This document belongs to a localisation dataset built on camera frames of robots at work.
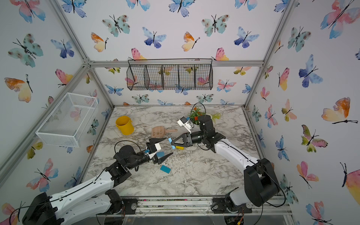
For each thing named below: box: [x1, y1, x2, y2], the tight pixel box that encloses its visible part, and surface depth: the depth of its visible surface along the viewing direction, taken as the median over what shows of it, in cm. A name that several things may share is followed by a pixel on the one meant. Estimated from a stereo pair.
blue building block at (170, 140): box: [167, 137, 176, 150], surface depth 70 cm
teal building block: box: [159, 164, 172, 174], surface depth 89 cm
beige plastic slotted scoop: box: [150, 125, 178, 139], surface depth 106 cm
